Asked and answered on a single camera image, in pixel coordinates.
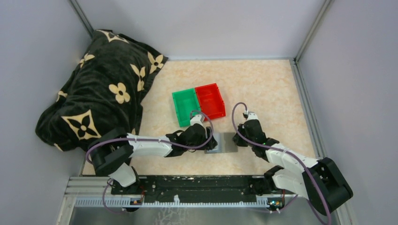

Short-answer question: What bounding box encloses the grey leather card holder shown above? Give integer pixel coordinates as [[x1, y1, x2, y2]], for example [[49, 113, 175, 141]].
[[205, 132, 238, 154]]

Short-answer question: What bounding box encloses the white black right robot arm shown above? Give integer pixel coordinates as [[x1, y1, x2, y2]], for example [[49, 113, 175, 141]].
[[233, 119, 353, 216]]

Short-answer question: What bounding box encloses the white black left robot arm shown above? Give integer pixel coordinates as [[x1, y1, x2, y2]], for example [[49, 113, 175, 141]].
[[86, 124, 218, 194]]

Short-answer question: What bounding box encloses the green plastic bin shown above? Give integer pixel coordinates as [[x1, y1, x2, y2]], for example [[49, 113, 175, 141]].
[[172, 88, 201, 127]]

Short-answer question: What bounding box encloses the red plastic bin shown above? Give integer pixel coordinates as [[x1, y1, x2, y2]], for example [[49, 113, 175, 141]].
[[194, 83, 226, 120]]

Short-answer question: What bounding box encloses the black floral plush blanket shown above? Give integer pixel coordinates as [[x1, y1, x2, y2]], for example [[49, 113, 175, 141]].
[[35, 30, 168, 151]]

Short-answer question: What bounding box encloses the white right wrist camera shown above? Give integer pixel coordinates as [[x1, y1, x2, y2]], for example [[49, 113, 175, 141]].
[[243, 111, 258, 122]]

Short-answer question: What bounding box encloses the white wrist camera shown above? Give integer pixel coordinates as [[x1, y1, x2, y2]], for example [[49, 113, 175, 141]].
[[190, 114, 205, 126], [243, 111, 258, 122]]

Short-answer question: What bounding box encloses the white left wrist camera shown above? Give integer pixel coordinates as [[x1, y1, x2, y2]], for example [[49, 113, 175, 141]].
[[190, 114, 205, 126]]

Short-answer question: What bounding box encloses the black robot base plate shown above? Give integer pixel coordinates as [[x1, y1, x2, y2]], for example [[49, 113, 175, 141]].
[[111, 175, 283, 203]]

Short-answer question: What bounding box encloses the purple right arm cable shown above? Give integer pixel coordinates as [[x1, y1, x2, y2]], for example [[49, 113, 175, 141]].
[[231, 102, 332, 225]]

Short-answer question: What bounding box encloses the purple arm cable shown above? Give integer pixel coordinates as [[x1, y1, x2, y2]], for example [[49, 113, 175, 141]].
[[85, 110, 214, 215], [231, 102, 332, 225]]

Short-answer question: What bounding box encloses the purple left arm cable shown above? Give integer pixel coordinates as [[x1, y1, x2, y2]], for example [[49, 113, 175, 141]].
[[85, 110, 214, 215]]

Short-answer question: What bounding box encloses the slotted grey cable duct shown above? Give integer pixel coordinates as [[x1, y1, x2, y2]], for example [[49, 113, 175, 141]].
[[74, 196, 285, 209]]

